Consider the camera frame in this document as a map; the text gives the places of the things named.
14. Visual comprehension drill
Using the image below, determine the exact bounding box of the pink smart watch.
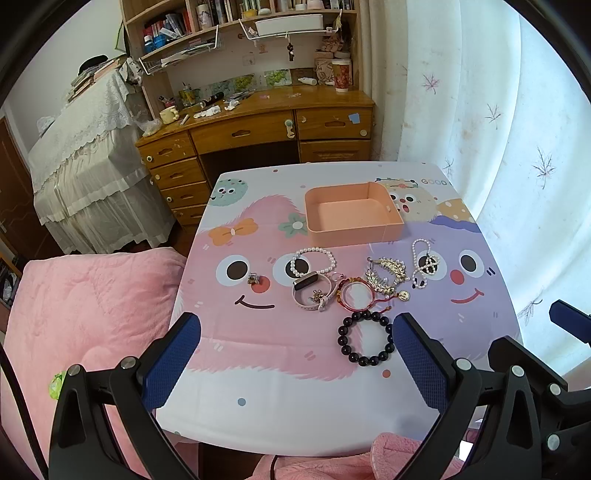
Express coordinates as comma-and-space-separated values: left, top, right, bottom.
292, 272, 334, 313

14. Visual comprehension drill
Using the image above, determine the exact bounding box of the doll figurine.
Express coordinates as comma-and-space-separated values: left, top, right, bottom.
315, 34, 352, 61

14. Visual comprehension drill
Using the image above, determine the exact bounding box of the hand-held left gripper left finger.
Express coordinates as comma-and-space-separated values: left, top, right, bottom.
48, 312, 202, 480

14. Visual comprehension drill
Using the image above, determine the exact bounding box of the red string bracelet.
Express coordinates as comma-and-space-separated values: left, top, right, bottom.
335, 276, 393, 311

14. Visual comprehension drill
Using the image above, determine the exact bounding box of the white storage box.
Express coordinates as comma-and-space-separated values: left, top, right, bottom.
255, 13, 325, 37

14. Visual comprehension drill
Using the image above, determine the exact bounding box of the stack of books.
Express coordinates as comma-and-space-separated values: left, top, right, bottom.
67, 54, 127, 100

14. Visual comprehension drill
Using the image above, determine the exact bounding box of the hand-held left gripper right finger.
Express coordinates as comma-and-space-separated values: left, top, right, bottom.
392, 312, 543, 480

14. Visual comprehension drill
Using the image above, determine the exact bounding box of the small pearl necklace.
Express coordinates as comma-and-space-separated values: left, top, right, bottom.
410, 237, 441, 291

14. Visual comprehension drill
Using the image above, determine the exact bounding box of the black bead bracelet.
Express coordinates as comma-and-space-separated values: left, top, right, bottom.
337, 310, 396, 367

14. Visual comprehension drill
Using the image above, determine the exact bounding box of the white pearl bracelet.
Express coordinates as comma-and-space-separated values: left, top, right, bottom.
289, 247, 336, 278

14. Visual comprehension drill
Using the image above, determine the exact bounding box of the pink fleece cloth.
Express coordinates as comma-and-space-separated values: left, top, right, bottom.
252, 431, 462, 480

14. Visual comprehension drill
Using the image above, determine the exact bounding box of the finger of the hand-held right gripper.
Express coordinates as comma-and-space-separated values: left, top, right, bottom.
488, 336, 591, 480
549, 299, 591, 344

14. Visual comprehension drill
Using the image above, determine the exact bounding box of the pink fleece blanket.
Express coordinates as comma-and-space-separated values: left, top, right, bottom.
0, 247, 204, 480

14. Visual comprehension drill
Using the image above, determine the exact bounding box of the wooden desk hutch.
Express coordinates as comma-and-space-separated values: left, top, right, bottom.
119, 0, 363, 112

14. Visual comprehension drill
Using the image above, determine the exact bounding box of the row of shelf books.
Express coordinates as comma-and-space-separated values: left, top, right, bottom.
141, 0, 278, 54

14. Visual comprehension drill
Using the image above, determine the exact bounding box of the cartoon printed tablecloth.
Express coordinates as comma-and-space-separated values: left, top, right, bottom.
154, 161, 525, 457

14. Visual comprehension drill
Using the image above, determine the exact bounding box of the row of fruit pictures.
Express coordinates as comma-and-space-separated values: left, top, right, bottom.
210, 69, 291, 93

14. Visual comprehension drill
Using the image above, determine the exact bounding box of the wooden desk with drawers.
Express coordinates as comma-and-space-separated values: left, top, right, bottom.
135, 85, 376, 252

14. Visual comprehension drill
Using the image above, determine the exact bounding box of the red patterned cup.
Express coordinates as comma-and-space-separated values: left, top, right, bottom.
331, 58, 354, 93

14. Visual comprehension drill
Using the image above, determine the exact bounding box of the brown door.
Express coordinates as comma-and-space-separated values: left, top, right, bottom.
0, 115, 61, 278

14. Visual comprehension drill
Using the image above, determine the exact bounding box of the white wire rack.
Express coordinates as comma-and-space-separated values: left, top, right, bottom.
139, 25, 220, 75

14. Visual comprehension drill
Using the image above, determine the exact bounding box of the brown paper bag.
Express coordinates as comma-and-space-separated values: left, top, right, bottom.
314, 58, 335, 86

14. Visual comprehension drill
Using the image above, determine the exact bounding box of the white floral curtain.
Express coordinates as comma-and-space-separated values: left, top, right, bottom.
358, 0, 591, 370

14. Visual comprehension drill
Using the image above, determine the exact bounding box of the pink plastic tray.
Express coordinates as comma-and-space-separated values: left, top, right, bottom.
304, 182, 406, 244

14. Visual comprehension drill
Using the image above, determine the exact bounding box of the clear plastic bag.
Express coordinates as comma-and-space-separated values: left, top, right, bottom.
134, 117, 163, 138

